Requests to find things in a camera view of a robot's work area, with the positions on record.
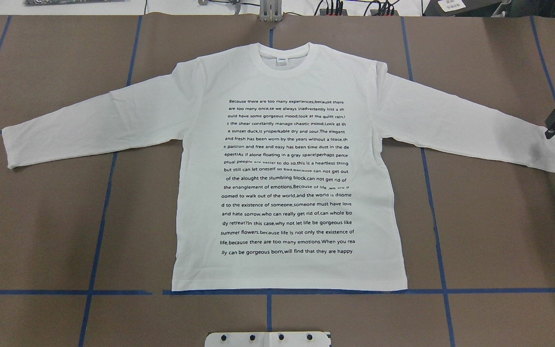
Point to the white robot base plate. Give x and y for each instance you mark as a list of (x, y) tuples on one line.
[(269, 339)]

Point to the white long-sleeve printed shirt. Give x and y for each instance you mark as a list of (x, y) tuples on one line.
[(282, 183)]

